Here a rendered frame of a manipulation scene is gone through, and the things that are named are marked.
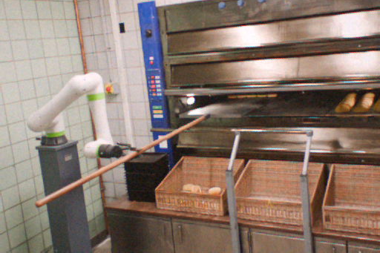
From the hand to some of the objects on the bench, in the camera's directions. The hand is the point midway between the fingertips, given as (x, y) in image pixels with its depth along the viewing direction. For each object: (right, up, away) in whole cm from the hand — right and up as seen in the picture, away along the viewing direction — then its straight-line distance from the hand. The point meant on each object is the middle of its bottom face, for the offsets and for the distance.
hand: (136, 152), depth 261 cm
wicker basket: (+44, -44, +73) cm, 96 cm away
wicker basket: (+150, -43, +15) cm, 156 cm away
